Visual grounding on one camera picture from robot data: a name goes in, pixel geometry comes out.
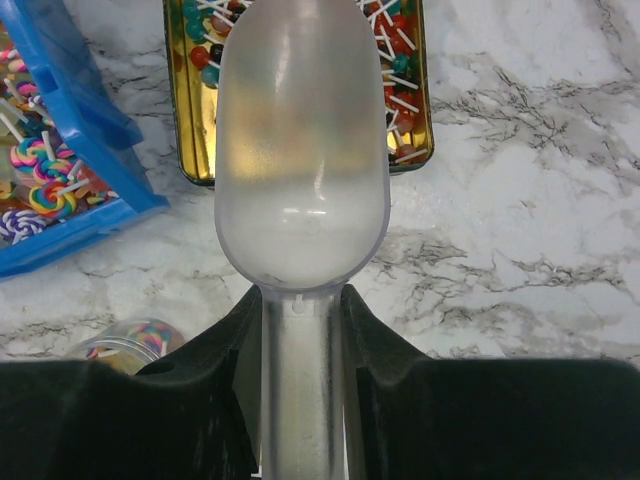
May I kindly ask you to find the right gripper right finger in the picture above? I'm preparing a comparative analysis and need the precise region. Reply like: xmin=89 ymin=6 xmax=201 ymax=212
xmin=340 ymin=286 xmax=639 ymax=479

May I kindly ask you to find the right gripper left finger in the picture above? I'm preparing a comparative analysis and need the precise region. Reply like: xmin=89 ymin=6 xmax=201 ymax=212
xmin=1 ymin=288 xmax=261 ymax=479

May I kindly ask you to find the clear glass jar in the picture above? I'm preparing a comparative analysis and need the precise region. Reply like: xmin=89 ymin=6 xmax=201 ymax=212
xmin=63 ymin=318 xmax=185 ymax=375

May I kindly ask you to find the blue plastic candy bin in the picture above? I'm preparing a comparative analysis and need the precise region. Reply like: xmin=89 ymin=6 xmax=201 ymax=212
xmin=1 ymin=1 xmax=169 ymax=279

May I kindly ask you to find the clear plastic scoop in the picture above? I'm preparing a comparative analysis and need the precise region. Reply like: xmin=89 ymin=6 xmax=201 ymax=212
xmin=215 ymin=1 xmax=390 ymax=479

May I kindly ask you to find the square tin of lollipops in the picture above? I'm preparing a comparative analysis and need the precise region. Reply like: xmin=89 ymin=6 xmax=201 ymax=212
xmin=163 ymin=0 xmax=435 ymax=187

